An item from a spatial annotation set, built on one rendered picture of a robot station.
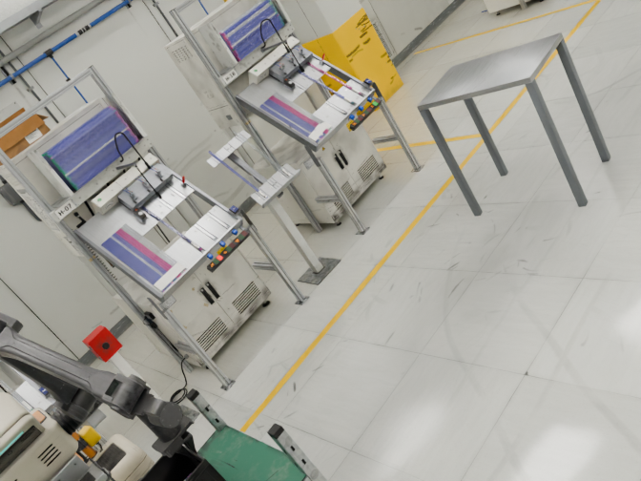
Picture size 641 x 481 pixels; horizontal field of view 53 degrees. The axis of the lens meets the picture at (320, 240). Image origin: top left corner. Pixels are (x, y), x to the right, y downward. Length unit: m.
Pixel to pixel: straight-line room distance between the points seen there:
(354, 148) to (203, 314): 1.74
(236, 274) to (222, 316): 0.29
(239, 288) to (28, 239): 1.92
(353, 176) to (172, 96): 1.96
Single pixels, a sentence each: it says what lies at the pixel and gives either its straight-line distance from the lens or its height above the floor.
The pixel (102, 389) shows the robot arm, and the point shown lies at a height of 1.39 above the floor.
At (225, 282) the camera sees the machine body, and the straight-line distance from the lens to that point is 4.27.
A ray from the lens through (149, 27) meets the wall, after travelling 6.08.
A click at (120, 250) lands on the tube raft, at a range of 3.92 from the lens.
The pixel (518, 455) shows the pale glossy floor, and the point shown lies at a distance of 2.66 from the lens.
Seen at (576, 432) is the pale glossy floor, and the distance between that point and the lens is 2.64.
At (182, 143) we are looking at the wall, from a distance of 6.00.
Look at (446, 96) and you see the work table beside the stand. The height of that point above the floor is 0.80.
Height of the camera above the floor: 1.99
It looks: 24 degrees down
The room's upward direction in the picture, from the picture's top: 34 degrees counter-clockwise
